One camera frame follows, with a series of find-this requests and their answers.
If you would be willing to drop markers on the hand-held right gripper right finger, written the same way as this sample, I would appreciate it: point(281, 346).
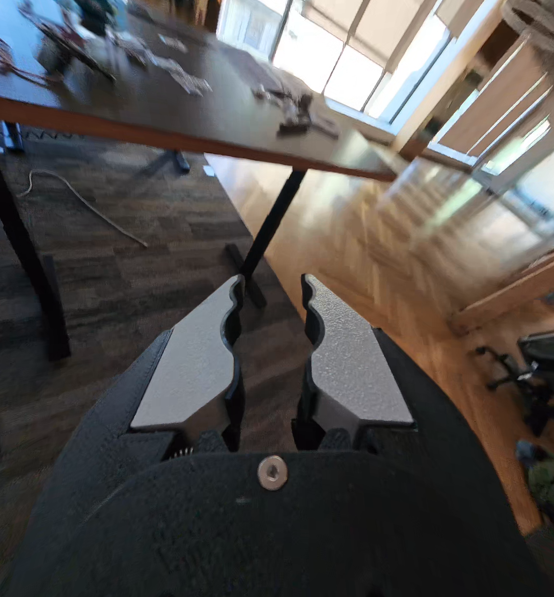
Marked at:
point(356, 373)

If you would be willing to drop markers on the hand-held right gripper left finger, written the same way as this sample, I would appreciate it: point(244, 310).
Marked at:
point(188, 373)

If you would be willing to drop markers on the black office chair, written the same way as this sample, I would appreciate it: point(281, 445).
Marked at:
point(543, 368)

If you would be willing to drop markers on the green backpack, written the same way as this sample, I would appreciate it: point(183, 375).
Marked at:
point(552, 485)

